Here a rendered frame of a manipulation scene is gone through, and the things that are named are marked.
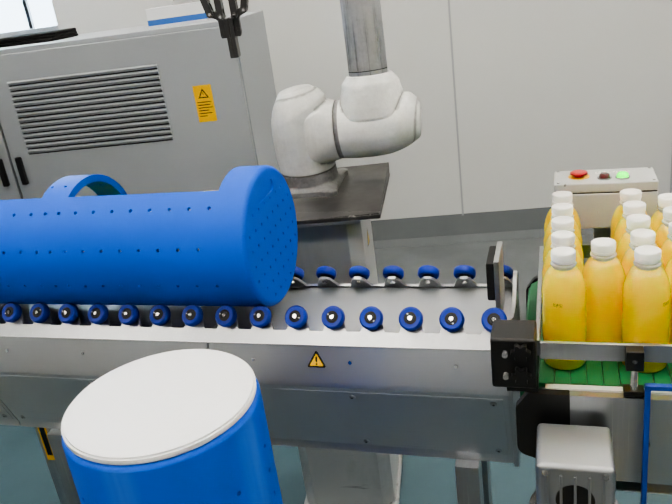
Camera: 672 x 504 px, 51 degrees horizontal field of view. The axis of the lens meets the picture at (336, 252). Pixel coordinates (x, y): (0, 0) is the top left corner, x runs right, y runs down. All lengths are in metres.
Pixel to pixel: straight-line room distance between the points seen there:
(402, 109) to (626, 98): 2.52
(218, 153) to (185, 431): 2.09
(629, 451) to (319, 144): 1.04
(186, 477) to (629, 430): 0.69
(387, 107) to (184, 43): 1.29
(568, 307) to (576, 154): 3.04
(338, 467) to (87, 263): 1.09
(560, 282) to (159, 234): 0.73
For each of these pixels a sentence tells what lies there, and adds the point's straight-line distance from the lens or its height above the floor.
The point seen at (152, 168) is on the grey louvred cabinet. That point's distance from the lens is 3.08.
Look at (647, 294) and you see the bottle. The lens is 1.21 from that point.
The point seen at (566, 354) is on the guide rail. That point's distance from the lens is 1.20.
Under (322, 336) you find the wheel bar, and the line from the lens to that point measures 1.37.
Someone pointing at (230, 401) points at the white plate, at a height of 1.04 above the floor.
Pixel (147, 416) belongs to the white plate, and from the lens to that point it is 1.04.
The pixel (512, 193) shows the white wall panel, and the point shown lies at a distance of 4.23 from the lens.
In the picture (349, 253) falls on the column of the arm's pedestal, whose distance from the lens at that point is 1.88.
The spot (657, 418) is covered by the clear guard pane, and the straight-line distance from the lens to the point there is 1.19.
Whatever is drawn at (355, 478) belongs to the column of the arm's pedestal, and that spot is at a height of 0.14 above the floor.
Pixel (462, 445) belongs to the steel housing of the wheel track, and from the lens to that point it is 1.48.
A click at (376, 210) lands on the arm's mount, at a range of 1.75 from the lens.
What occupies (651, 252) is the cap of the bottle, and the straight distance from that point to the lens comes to 1.20.
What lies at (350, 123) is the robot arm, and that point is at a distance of 1.82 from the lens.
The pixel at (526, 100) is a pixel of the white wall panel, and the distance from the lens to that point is 4.11.
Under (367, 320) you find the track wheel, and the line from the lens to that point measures 1.33.
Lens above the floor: 1.57
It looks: 22 degrees down
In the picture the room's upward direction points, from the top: 8 degrees counter-clockwise
